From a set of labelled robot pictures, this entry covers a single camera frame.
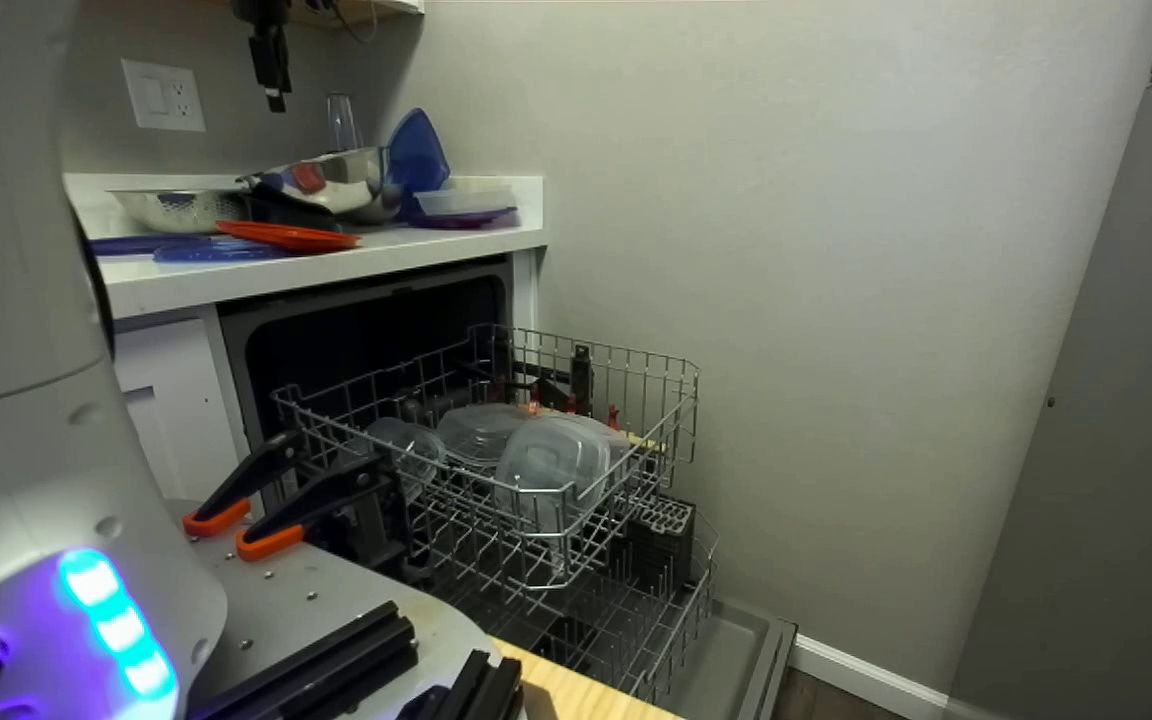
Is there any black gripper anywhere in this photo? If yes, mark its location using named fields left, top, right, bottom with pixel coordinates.
left=234, top=0, right=296, bottom=116

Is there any small silver bowl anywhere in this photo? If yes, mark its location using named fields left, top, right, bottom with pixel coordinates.
left=286, top=157, right=379, bottom=215

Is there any dishwasher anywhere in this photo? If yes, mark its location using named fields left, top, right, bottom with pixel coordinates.
left=211, top=257, right=800, bottom=720

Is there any clear glass cup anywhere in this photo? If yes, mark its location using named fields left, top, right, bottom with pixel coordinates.
left=319, top=90, right=363, bottom=157

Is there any black container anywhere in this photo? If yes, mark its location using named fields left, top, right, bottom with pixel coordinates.
left=219, top=187, right=367, bottom=232

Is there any large blue lid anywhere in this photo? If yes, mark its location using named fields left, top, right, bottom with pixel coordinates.
left=383, top=108, right=455, bottom=195

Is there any red plastic lid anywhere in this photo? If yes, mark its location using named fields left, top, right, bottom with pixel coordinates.
left=211, top=215, right=362, bottom=257

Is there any light blue square lid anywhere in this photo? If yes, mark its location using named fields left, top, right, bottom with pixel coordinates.
left=151, top=232, right=288, bottom=269

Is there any clear container purple lid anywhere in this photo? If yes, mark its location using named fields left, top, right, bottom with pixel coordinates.
left=408, top=177, right=526, bottom=232

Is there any dark blue round lid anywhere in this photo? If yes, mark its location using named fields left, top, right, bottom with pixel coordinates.
left=83, top=232, right=166, bottom=260

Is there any white base cabinet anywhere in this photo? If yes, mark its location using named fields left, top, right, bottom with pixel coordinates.
left=109, top=309, right=256, bottom=511

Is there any clear round plastic container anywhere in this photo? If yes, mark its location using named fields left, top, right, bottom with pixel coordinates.
left=433, top=399, right=538, bottom=471

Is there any black clamp orange tip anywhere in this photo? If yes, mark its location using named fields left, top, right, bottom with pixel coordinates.
left=180, top=433, right=309, bottom=543
left=234, top=456, right=412, bottom=574

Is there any black bottle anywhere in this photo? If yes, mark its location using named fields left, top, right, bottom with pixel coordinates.
left=568, top=338, right=596, bottom=417

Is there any black cutlery basket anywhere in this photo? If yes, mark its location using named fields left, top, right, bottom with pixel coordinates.
left=630, top=490, right=701, bottom=591

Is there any wooden board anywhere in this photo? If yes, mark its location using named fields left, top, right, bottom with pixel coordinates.
left=490, top=636, right=689, bottom=720

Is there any grey refrigerator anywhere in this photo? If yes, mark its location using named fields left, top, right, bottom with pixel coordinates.
left=950, top=0, right=1152, bottom=720

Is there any wall cabinet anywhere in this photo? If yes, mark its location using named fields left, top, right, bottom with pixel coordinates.
left=293, top=0, right=433, bottom=31

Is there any white wall outlet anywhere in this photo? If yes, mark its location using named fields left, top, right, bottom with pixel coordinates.
left=116, top=57, right=210, bottom=135

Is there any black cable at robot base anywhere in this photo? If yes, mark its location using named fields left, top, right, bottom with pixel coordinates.
left=70, top=223, right=121, bottom=360

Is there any wire upper dishwasher rack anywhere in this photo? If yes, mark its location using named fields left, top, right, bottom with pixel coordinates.
left=270, top=320, right=708, bottom=599

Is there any wire dishwasher rack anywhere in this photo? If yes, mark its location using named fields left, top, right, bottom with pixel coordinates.
left=270, top=320, right=708, bottom=599
left=470, top=490, right=721, bottom=702

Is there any grey metal base plate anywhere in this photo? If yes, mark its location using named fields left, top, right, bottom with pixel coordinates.
left=180, top=525, right=529, bottom=720

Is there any black aluminium rail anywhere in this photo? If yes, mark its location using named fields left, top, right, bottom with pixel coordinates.
left=392, top=647, right=529, bottom=720
left=187, top=595, right=424, bottom=720

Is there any wire lower dishwasher rack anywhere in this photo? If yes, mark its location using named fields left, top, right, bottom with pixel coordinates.
left=470, top=490, right=721, bottom=702

